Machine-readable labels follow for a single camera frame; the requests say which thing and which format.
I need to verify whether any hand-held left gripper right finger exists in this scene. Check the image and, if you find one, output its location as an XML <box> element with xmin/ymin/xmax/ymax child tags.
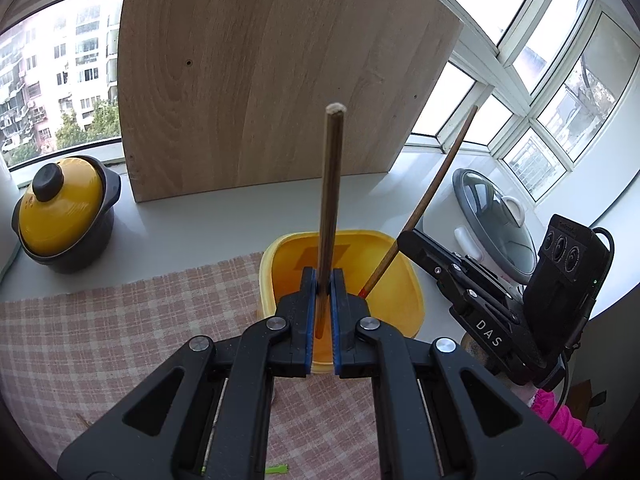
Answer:
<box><xmin>330</xmin><ymin>267</ymin><xmax>586</xmax><ymax>480</ymax></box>

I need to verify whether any large light wooden board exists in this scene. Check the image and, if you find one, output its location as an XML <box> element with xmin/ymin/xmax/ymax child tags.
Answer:
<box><xmin>119</xmin><ymin>0</ymin><xmax>465</xmax><ymax>203</ymax></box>

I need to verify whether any pink checked table cloth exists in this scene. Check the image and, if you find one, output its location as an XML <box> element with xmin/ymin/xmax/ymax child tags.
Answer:
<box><xmin>0</xmin><ymin>252</ymin><xmax>401</xmax><ymax>480</ymax></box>

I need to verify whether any yellow pot lid black knob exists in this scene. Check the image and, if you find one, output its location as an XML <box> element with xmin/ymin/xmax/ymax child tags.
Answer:
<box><xmin>17</xmin><ymin>157</ymin><xmax>106</xmax><ymax>256</ymax></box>

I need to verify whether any brown wooden chopstick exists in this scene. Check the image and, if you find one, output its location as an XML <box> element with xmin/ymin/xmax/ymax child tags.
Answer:
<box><xmin>359</xmin><ymin>105</ymin><xmax>479</xmax><ymax>297</ymax></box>
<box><xmin>315</xmin><ymin>103</ymin><xmax>347</xmax><ymax>338</ymax></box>

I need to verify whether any brown cardboard piece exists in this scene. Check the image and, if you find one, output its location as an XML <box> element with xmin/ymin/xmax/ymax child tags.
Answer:
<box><xmin>569</xmin><ymin>379</ymin><xmax>607</xmax><ymax>412</ymax></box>

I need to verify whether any grey glass pot lid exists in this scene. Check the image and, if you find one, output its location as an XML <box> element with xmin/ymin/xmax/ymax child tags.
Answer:
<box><xmin>422</xmin><ymin>168</ymin><xmax>538</xmax><ymax>291</ymax></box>

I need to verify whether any white framed window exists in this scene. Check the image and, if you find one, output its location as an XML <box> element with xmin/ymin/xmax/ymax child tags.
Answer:
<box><xmin>400</xmin><ymin>0</ymin><xmax>640</xmax><ymax>233</ymax></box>
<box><xmin>0</xmin><ymin>0</ymin><xmax>127</xmax><ymax>170</ymax></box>

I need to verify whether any person's right hand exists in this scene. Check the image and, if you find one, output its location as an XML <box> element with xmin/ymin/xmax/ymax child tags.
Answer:
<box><xmin>461</xmin><ymin>331</ymin><xmax>517</xmax><ymax>379</ymax></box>

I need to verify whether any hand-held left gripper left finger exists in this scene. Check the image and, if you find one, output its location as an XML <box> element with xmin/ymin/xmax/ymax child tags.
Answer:
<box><xmin>56</xmin><ymin>266</ymin><xmax>318</xmax><ymax>480</ymax></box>

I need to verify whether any person's right forearm pink sleeve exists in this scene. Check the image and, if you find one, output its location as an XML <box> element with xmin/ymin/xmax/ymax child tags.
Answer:
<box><xmin>515</xmin><ymin>377</ymin><xmax>608</xmax><ymax>466</ymax></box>

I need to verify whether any yellow plastic container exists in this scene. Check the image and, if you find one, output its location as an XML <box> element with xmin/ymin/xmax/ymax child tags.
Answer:
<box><xmin>258</xmin><ymin>230</ymin><xmax>426</xmax><ymax>373</ymax></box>

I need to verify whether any black ceramic pot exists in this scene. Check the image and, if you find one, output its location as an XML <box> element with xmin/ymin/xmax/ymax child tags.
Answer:
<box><xmin>11</xmin><ymin>160</ymin><xmax>122</xmax><ymax>274</ymax></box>

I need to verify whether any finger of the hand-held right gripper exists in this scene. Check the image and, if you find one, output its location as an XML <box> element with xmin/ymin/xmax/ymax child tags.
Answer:
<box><xmin>397</xmin><ymin>230</ymin><xmax>522</xmax><ymax>322</ymax></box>

